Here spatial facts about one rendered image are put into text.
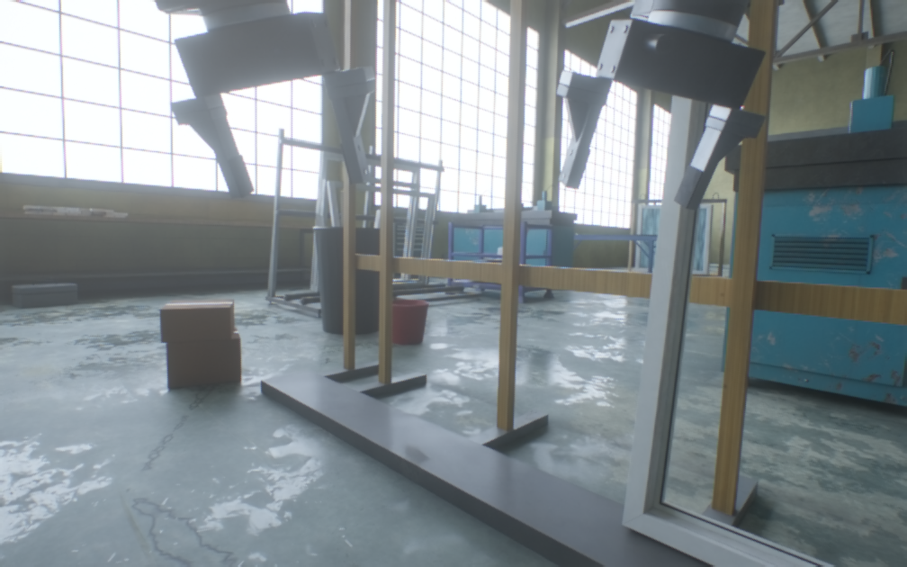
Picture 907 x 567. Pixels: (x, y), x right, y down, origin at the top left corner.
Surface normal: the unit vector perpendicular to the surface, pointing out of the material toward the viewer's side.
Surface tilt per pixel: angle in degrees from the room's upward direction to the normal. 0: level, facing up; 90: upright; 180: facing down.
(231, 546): 0
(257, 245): 90
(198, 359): 90
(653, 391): 82
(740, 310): 90
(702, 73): 113
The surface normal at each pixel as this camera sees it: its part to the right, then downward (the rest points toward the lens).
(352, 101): -0.12, 0.48
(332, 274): -0.34, 0.15
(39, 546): 0.03, -1.00
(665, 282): -0.69, -0.09
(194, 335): 0.39, 0.09
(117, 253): 0.71, 0.08
